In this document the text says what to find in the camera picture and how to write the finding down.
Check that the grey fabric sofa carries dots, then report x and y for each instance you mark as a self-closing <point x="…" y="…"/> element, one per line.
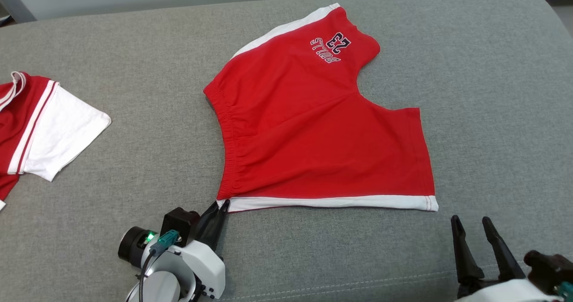
<point x="112" y="212"/>

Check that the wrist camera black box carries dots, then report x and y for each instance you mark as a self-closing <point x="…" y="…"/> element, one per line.
<point x="548" y="268"/>
<point x="179" y="223"/>

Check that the red shorts white side stripe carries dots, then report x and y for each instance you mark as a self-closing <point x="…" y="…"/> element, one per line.
<point x="313" y="136"/>

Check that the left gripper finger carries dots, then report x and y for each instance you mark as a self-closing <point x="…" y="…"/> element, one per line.
<point x="221" y="226"/>
<point x="208" y="226"/>

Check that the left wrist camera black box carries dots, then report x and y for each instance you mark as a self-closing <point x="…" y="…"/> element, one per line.
<point x="179" y="223"/>

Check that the red jersey white sleeves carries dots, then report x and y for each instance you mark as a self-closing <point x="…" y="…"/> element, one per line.
<point x="58" y="132"/>

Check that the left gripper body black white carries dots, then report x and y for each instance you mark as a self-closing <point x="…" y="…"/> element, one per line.
<point x="206" y="270"/>

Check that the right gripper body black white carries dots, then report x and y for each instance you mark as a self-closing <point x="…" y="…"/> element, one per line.
<point x="506" y="293"/>

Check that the light grey partition post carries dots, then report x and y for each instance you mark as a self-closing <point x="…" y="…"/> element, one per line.
<point x="15" y="2"/>

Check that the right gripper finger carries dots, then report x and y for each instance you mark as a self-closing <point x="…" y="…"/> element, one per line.
<point x="503" y="257"/>
<point x="465" y="257"/>

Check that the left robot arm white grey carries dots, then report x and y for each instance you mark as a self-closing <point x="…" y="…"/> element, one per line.
<point x="161" y="288"/>

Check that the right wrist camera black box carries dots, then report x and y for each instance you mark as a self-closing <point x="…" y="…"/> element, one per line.
<point x="548" y="268"/>

